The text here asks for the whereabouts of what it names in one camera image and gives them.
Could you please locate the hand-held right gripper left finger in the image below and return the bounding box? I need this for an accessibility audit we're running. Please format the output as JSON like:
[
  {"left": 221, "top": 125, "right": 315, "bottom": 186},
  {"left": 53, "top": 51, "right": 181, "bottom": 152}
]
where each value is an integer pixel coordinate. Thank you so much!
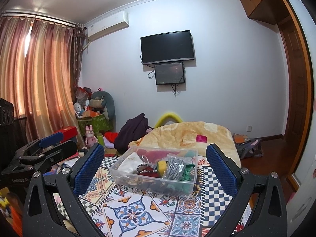
[{"left": 22, "top": 143, "right": 109, "bottom": 237}]

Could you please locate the black speaker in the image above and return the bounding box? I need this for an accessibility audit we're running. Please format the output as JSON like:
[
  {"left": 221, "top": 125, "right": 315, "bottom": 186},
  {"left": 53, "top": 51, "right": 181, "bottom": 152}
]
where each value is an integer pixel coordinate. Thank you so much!
[{"left": 0, "top": 98, "right": 14, "bottom": 127}]

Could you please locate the red fabric item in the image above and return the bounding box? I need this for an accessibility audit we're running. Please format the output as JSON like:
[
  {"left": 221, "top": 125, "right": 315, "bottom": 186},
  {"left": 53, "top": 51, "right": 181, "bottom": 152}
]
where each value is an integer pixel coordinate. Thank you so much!
[{"left": 137, "top": 149, "right": 171, "bottom": 164}]

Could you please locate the orange pink curtain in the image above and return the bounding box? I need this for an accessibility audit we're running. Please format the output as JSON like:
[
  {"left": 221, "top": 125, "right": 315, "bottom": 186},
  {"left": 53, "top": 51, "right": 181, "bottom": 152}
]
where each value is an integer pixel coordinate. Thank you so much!
[{"left": 0, "top": 13, "right": 82, "bottom": 149}]

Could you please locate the large black wall television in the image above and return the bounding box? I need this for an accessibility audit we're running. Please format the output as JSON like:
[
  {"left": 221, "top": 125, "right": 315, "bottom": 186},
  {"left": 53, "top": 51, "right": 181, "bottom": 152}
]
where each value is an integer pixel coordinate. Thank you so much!
[{"left": 140, "top": 30, "right": 195, "bottom": 65}]

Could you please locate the red cloth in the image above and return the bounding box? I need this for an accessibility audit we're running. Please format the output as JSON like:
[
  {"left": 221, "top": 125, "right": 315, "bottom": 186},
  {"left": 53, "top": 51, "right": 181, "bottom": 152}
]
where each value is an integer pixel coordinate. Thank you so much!
[{"left": 104, "top": 132, "right": 120, "bottom": 142}]

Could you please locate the small white fan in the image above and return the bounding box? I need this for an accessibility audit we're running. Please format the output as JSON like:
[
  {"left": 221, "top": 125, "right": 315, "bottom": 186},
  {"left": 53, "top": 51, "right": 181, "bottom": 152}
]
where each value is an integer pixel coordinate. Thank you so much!
[{"left": 74, "top": 102, "right": 84, "bottom": 117}]

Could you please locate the patterned bedsheet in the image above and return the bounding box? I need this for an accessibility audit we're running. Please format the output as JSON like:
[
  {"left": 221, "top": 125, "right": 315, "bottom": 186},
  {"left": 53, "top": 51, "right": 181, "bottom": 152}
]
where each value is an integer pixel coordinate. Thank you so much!
[{"left": 53, "top": 153, "right": 255, "bottom": 237}]

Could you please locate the grey plush toy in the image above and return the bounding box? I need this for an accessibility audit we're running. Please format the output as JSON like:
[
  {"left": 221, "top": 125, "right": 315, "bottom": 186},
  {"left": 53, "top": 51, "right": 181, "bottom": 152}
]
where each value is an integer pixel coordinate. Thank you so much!
[{"left": 90, "top": 90, "right": 115, "bottom": 129}]

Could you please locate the grey knitted item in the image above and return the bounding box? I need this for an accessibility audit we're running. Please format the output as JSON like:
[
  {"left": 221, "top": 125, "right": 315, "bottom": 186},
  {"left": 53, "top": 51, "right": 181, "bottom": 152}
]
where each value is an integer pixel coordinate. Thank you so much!
[{"left": 162, "top": 157, "right": 185, "bottom": 181}]

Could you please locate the colourful printed book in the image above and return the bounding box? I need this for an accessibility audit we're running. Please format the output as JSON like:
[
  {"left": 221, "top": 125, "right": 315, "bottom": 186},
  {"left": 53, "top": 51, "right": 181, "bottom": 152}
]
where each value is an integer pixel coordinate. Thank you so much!
[{"left": 0, "top": 185, "right": 25, "bottom": 237}]

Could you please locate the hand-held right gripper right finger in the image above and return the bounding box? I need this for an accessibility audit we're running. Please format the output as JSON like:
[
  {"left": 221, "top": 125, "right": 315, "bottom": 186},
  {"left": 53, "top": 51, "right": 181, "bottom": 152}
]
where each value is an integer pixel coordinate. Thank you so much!
[{"left": 206, "top": 143, "right": 290, "bottom": 237}]

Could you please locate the green storage box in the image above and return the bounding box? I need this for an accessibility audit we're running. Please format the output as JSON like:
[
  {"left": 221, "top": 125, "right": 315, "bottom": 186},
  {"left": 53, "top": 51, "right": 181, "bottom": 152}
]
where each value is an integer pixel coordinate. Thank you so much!
[{"left": 77, "top": 114, "right": 113, "bottom": 136}]

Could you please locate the brown wooden door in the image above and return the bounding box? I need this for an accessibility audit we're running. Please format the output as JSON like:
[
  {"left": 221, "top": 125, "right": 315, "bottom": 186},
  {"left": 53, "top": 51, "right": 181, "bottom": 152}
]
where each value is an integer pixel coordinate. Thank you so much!
[{"left": 278, "top": 17, "right": 312, "bottom": 169}]

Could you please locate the white air conditioner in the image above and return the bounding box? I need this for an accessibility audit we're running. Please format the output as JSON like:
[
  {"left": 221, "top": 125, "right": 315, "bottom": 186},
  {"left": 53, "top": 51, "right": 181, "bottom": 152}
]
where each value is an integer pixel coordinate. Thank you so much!
[{"left": 86, "top": 11, "right": 129, "bottom": 41}]

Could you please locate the clear plastic bin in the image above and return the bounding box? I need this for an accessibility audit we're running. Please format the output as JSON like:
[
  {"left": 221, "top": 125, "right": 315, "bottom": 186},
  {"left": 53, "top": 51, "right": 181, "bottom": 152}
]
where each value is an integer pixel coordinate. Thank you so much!
[{"left": 109, "top": 146, "right": 198, "bottom": 198}]

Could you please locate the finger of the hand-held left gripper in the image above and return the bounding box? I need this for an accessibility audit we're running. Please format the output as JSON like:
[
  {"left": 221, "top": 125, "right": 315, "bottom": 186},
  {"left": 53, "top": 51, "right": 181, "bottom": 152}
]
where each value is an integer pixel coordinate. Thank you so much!
[
  {"left": 18, "top": 140, "right": 78, "bottom": 169},
  {"left": 16, "top": 132, "right": 64, "bottom": 159}
]

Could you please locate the small black wall monitor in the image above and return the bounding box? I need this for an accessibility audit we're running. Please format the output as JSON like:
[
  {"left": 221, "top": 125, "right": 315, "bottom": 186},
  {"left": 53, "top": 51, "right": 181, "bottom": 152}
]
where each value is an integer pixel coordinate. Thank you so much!
[{"left": 154, "top": 62, "right": 185, "bottom": 86}]

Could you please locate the white drawstring bag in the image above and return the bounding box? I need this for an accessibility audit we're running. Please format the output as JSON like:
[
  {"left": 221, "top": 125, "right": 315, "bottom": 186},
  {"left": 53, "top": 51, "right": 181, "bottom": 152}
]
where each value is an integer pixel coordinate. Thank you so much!
[{"left": 118, "top": 153, "right": 143, "bottom": 175}]

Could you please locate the pink bunny doll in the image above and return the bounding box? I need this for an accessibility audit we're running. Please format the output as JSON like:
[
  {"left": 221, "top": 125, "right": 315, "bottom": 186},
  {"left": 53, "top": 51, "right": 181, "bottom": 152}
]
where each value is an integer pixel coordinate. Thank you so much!
[{"left": 84, "top": 125, "right": 97, "bottom": 147}]

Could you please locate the dark purple clothing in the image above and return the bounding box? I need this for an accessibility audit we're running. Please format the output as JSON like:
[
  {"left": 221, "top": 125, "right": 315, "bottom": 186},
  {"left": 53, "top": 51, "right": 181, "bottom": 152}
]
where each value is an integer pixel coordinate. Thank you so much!
[{"left": 114, "top": 113, "right": 149, "bottom": 155}]

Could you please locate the brown patterned curtain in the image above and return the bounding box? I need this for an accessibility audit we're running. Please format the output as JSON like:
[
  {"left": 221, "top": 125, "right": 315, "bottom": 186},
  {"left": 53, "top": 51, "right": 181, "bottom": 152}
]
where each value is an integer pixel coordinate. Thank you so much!
[{"left": 73, "top": 23, "right": 87, "bottom": 89}]

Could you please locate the yellow blanket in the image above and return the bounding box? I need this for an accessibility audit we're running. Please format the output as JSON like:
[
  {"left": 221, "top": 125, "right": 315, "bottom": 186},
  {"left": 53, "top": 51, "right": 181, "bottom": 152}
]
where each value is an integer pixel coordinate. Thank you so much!
[{"left": 128, "top": 121, "right": 241, "bottom": 168}]

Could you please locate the red box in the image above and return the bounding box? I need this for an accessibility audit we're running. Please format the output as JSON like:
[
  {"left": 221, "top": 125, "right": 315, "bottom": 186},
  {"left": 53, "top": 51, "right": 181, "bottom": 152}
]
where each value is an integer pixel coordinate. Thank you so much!
[{"left": 53, "top": 126, "right": 78, "bottom": 141}]

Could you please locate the yellow foam tube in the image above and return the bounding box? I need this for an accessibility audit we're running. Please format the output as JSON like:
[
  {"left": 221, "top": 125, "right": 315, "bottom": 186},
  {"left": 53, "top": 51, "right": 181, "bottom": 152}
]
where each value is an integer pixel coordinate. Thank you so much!
[{"left": 154, "top": 112, "right": 183, "bottom": 129}]

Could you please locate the red beaded pouch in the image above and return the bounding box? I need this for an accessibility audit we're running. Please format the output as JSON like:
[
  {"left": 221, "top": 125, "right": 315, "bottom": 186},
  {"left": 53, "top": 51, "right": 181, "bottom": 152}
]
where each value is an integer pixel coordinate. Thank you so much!
[{"left": 136, "top": 163, "right": 158, "bottom": 177}]

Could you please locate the bag on floor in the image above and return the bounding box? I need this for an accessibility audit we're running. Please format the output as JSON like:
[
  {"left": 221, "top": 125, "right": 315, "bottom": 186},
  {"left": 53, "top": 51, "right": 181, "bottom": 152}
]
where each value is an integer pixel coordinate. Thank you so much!
[{"left": 233, "top": 133, "right": 263, "bottom": 160}]

